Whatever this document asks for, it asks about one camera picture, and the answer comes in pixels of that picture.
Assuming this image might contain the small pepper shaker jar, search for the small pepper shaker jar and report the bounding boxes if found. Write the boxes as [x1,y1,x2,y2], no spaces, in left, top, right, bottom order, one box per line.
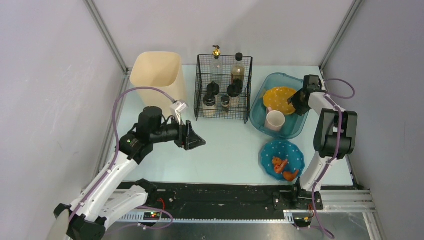
[221,95,231,114]

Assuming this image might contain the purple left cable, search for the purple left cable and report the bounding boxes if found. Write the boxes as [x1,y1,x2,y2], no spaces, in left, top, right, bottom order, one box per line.
[67,86,178,231]

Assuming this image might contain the brown sauce bottle black cap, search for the brown sauce bottle black cap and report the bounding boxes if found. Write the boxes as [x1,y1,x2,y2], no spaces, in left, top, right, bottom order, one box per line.
[231,52,245,87]

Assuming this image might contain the food scraps on blue plate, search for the food scraps on blue plate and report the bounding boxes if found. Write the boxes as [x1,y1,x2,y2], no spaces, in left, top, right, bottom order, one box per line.
[272,156,300,182]

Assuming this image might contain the beige plastic bin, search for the beige plastic bin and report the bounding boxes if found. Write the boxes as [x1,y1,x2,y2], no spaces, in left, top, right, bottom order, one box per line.
[130,51,187,118]

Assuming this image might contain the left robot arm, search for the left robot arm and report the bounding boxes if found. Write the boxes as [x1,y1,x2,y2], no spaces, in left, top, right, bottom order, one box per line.
[47,106,206,240]

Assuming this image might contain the teal plastic basin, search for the teal plastic basin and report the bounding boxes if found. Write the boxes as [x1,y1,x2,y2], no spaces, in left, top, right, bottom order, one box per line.
[250,72,308,140]

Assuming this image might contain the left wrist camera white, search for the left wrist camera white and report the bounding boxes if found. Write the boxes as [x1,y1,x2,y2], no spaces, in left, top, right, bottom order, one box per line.
[170,100,189,125]

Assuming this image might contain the pink white mug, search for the pink white mug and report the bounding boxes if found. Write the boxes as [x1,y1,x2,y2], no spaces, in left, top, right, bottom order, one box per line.
[264,107,286,132]

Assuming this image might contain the blue dotted plate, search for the blue dotted plate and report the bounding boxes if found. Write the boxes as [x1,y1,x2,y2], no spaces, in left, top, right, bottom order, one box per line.
[258,139,305,182]

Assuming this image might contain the yellow dotted plate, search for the yellow dotted plate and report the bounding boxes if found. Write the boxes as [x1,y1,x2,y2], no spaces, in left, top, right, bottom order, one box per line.
[262,86,297,116]

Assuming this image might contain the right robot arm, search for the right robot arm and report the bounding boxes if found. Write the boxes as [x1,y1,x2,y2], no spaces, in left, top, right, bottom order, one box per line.
[288,75,358,209]

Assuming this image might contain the spice jar black lid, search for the spice jar black lid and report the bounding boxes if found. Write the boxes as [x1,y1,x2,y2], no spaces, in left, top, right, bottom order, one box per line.
[227,79,243,108]
[206,81,220,96]
[202,94,217,118]

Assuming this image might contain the black wire basket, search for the black wire basket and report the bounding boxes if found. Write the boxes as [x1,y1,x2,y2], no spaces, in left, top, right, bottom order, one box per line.
[194,54,253,123]

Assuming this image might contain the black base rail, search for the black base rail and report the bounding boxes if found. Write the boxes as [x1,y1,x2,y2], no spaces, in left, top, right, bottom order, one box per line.
[118,180,324,221]

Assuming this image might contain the clear bottle gold pump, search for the clear bottle gold pump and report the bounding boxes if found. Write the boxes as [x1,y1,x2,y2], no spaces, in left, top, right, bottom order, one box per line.
[210,45,223,75]

